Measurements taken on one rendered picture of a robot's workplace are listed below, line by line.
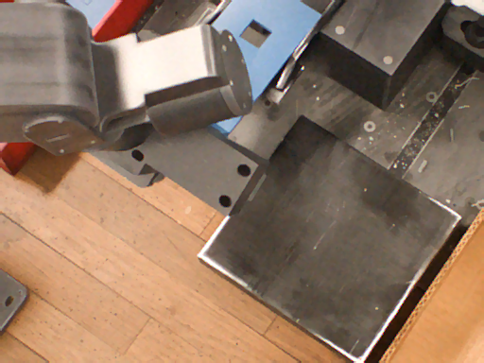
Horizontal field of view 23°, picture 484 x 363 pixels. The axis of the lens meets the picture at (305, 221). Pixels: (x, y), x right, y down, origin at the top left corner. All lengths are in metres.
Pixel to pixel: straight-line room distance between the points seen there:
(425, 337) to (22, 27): 0.47
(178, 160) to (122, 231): 0.25
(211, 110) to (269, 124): 0.33
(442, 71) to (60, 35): 0.48
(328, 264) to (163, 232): 0.15
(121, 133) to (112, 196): 0.30
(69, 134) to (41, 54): 0.05
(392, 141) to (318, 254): 0.13
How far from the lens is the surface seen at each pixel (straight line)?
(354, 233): 1.03
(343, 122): 1.08
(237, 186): 0.81
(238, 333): 1.03
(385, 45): 1.02
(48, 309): 1.06
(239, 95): 0.76
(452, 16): 1.05
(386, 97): 1.06
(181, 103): 0.76
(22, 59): 0.71
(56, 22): 0.73
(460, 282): 1.04
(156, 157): 0.83
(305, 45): 1.01
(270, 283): 1.02
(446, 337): 1.03
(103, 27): 1.07
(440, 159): 1.08
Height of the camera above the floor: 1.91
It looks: 73 degrees down
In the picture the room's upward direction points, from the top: 1 degrees clockwise
